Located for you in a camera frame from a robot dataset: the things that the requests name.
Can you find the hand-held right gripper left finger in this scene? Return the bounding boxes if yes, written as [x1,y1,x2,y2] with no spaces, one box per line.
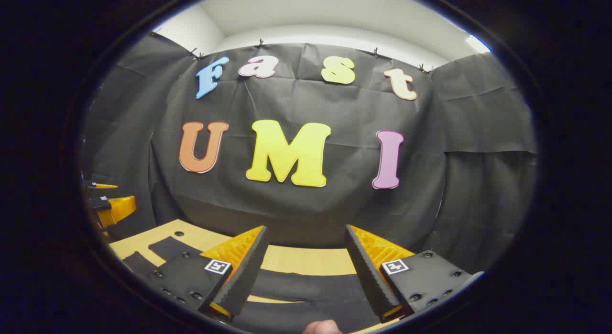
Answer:
[143,225,269,320]

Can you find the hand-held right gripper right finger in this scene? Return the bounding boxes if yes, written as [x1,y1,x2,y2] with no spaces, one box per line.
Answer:
[345,224,474,323]

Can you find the black jeans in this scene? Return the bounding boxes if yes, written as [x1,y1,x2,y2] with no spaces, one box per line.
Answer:
[122,236,383,334]

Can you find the black backdrop cloth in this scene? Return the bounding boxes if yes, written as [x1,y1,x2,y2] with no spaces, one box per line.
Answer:
[81,33,538,272]

